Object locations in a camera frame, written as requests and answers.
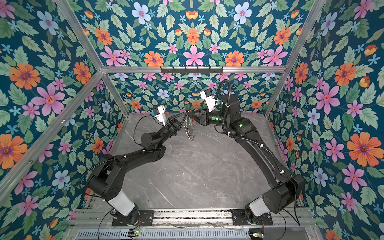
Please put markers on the aluminium frame post right rear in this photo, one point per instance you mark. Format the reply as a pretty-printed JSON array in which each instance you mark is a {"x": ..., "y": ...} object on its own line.
[{"x": 306, "y": 29}]

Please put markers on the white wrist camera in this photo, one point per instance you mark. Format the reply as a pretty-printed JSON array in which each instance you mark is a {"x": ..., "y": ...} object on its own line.
[
  {"x": 159, "y": 113},
  {"x": 209, "y": 98}
]

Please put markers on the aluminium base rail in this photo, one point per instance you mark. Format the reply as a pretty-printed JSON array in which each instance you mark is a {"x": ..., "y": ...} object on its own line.
[{"x": 193, "y": 218}]

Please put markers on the aluminium frame horizontal rear bar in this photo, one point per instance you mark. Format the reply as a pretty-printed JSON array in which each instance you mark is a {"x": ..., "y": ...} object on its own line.
[{"x": 142, "y": 70}]

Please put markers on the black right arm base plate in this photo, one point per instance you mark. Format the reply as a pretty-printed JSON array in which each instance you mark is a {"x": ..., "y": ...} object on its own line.
[{"x": 239, "y": 218}]

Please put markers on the white vented cable duct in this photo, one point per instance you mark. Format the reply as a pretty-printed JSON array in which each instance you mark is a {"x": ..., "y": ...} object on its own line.
[{"x": 164, "y": 234}]

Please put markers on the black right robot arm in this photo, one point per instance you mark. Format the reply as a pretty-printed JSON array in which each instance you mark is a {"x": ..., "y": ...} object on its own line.
[{"x": 285, "y": 187}]

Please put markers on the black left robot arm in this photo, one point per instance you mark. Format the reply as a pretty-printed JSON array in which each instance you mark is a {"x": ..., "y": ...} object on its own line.
[{"x": 107, "y": 178}]

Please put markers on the aluminium frame post left rear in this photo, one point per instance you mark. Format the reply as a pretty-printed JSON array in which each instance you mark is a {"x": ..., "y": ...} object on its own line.
[{"x": 83, "y": 39}]

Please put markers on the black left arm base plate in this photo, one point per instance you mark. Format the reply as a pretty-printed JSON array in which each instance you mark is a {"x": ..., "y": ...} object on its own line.
[{"x": 135, "y": 218}]

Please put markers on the black hook rail on frame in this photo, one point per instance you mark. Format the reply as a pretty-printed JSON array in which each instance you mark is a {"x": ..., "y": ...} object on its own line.
[{"x": 190, "y": 70}]

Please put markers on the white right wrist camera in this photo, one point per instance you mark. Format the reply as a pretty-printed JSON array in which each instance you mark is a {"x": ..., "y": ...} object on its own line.
[{"x": 209, "y": 98}]

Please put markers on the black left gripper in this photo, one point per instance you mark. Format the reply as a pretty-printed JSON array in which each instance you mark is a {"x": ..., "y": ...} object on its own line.
[{"x": 170, "y": 128}]

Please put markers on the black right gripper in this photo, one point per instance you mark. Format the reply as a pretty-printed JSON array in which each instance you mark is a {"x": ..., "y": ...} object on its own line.
[{"x": 204, "y": 117}]

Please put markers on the aluminium frame post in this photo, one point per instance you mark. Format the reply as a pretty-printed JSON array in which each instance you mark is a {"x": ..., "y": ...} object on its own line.
[
  {"x": 83, "y": 39},
  {"x": 306, "y": 29}
]

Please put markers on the aluminium frame bar left side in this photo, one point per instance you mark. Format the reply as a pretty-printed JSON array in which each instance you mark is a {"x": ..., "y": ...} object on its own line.
[{"x": 13, "y": 177}]

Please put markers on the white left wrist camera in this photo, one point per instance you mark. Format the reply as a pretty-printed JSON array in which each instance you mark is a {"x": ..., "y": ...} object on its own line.
[{"x": 159, "y": 113}]

